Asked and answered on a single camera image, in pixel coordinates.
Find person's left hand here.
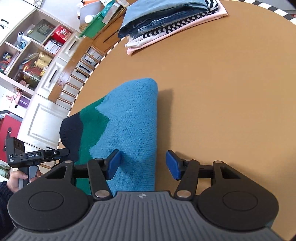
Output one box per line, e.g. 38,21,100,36
9,169,42,193

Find white cabinet with shelves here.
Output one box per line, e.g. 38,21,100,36
0,0,93,167

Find folded light blue denim garment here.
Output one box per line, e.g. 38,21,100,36
118,0,210,39

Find folded blue jeans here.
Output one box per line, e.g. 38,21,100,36
137,10,208,35

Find folded white garment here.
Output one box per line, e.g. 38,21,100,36
125,35,151,48

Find person's left forearm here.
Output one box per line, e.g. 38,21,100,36
0,181,15,233

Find red box with handle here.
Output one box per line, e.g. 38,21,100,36
0,115,23,163

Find wooden side cabinet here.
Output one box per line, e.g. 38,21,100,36
91,9,131,54

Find blue green navy knit sweater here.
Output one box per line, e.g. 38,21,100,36
60,78,159,197

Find wooden chair with sticker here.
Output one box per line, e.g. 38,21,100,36
48,36,108,112

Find gold jars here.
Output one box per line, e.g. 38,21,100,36
34,52,53,70

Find green crate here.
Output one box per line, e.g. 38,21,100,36
79,10,116,39

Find red printed box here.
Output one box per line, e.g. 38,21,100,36
51,26,73,43

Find white box with label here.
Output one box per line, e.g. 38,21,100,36
44,40,63,55

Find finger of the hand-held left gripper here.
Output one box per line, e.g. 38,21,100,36
43,148,70,162

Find folded checkered garment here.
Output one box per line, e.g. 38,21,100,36
142,10,215,39

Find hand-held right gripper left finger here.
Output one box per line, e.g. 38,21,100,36
44,149,122,201

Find pile of folded clothes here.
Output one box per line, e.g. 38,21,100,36
126,1,229,55

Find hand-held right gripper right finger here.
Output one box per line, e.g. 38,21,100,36
166,150,242,201

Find folded striped garment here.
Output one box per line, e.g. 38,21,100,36
143,0,220,39

